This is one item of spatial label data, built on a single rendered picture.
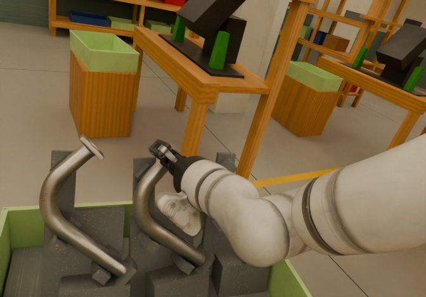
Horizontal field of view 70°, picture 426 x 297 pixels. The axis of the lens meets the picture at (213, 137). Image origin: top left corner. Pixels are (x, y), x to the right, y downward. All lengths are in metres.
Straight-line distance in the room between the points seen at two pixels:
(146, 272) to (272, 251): 0.46
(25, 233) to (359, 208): 0.75
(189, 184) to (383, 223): 0.28
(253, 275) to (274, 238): 0.51
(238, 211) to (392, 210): 0.16
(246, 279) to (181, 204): 0.40
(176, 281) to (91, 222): 0.22
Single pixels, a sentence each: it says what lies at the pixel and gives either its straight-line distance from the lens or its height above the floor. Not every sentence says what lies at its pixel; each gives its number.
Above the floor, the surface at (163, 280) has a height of 0.93.
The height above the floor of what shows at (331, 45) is 0.92.
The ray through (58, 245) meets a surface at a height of 1.02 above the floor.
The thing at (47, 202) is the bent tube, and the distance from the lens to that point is 0.63.
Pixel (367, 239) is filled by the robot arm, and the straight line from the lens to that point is 0.25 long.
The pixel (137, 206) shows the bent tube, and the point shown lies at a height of 1.09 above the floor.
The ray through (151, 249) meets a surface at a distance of 0.65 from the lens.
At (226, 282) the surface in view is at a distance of 0.80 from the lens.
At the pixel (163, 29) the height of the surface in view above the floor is 0.37.
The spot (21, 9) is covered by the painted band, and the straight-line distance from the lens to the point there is 6.59.
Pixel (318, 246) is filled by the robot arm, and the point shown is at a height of 1.33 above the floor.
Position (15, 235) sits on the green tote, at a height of 0.88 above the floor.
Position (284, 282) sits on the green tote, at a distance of 0.82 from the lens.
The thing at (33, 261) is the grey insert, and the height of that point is 0.85.
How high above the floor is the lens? 1.50
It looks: 27 degrees down
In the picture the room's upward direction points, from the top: 15 degrees clockwise
